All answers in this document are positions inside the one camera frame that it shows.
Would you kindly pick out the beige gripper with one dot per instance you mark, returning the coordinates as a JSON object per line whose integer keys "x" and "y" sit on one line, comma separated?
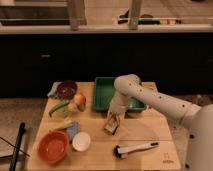
{"x": 115, "y": 115}

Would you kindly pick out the tan rectangular eraser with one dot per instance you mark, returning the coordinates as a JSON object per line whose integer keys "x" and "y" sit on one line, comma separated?
{"x": 111, "y": 126}

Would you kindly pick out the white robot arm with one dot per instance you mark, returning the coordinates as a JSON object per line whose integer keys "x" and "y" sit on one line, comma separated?
{"x": 198, "y": 120}

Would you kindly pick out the green plastic tray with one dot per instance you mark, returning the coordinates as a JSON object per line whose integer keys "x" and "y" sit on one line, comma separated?
{"x": 104, "y": 91}

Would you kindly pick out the orange peach fruit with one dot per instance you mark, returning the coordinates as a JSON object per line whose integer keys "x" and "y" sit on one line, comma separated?
{"x": 79, "y": 99}

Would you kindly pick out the small white bowl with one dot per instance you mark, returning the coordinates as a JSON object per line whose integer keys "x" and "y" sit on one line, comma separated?
{"x": 81, "y": 141}

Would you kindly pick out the blue grey cloth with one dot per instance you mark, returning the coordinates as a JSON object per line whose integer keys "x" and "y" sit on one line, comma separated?
{"x": 72, "y": 130}

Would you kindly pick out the dark red bowl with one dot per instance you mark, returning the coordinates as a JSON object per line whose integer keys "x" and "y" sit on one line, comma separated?
{"x": 66, "y": 89}

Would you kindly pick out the green toy vegetable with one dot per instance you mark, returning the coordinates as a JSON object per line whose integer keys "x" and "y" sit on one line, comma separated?
{"x": 60, "y": 105}

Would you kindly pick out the grey cloth under bowl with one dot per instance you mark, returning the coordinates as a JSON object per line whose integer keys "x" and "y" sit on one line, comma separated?
{"x": 52, "y": 92}

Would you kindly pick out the orange plastic bowl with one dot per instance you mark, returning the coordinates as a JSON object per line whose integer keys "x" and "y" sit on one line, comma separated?
{"x": 53, "y": 147}

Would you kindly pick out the black pole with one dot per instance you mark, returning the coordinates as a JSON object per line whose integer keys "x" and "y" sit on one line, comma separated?
{"x": 16, "y": 150}

